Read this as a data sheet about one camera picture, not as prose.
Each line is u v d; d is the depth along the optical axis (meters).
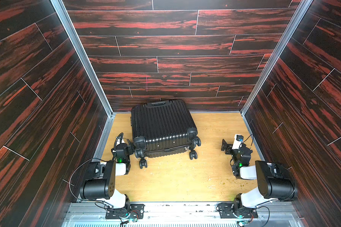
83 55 0.84
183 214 0.74
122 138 0.78
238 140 0.78
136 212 0.73
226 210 0.73
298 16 0.69
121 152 0.71
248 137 0.74
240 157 0.69
